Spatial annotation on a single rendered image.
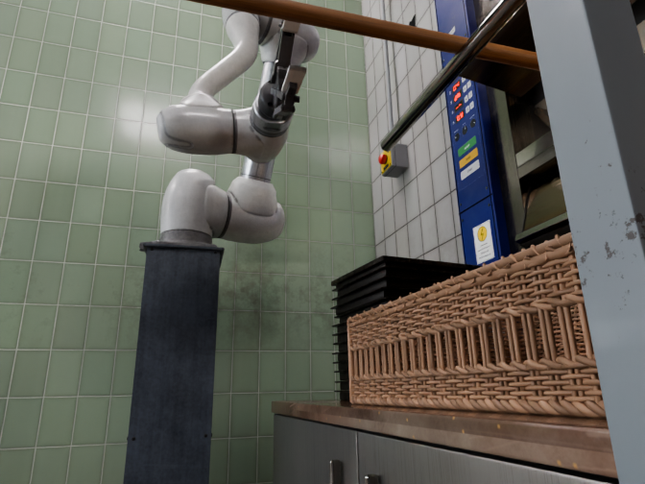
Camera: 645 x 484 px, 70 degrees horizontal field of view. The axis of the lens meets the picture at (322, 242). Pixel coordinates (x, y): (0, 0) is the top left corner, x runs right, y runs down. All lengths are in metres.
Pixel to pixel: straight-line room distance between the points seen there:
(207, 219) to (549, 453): 1.20
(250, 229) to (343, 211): 0.65
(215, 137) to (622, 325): 0.92
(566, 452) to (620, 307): 0.14
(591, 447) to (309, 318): 1.57
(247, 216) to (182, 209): 0.20
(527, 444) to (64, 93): 2.01
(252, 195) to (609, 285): 1.29
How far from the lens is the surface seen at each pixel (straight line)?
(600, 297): 0.29
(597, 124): 0.30
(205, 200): 1.45
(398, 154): 1.84
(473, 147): 1.43
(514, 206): 1.29
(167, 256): 1.36
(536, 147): 1.27
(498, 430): 0.44
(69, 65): 2.23
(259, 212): 1.50
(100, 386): 1.79
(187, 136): 1.07
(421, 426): 0.55
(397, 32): 0.87
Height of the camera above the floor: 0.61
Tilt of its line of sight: 18 degrees up
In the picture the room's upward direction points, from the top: 1 degrees counter-clockwise
